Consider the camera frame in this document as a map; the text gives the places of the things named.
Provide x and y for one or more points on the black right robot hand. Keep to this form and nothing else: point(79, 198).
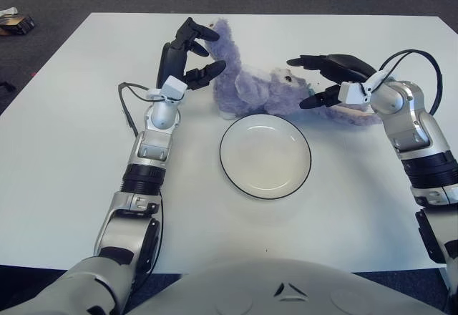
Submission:
point(340, 66)

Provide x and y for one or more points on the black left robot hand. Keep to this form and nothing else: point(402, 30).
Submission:
point(171, 61)

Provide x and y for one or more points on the purple plush bunny doll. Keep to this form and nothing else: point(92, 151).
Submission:
point(250, 89)

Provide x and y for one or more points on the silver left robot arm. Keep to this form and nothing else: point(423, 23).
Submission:
point(143, 172)

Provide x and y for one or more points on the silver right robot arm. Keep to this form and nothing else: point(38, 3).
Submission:
point(411, 121)

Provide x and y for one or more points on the white plate black rim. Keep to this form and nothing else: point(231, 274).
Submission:
point(264, 157)

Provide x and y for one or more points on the black brown box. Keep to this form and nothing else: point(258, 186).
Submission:
point(18, 24)

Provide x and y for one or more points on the white paper scrap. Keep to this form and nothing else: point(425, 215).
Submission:
point(8, 10)

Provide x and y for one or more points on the grey robot torso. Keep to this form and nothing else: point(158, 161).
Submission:
point(268, 290)

